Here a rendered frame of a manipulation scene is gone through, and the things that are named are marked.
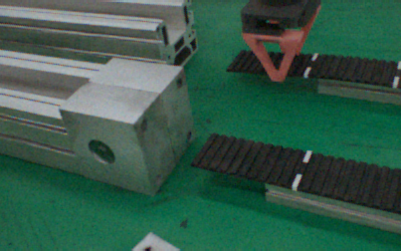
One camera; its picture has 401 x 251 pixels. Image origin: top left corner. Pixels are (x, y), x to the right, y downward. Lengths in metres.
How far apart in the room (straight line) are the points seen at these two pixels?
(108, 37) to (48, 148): 0.21
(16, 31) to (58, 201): 0.34
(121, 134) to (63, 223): 0.11
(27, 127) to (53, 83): 0.08
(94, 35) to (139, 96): 0.25
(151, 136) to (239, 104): 0.17
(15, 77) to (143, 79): 0.20
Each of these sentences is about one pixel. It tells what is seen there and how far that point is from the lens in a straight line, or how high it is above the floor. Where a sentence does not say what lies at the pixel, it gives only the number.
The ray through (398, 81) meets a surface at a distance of 0.58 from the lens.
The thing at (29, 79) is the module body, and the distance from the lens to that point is 0.62.
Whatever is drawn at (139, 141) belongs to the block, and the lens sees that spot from 0.45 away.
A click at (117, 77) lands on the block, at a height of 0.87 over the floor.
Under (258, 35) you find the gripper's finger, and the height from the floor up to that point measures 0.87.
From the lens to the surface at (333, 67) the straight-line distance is 0.59.
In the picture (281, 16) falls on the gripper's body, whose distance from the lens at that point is 0.53.
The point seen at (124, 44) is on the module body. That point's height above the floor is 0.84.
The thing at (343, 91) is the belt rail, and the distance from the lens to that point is 0.60.
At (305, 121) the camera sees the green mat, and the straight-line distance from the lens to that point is 0.56.
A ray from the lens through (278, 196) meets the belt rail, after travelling 0.46.
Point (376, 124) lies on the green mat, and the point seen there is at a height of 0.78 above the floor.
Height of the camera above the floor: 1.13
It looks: 37 degrees down
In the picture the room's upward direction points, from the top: 10 degrees counter-clockwise
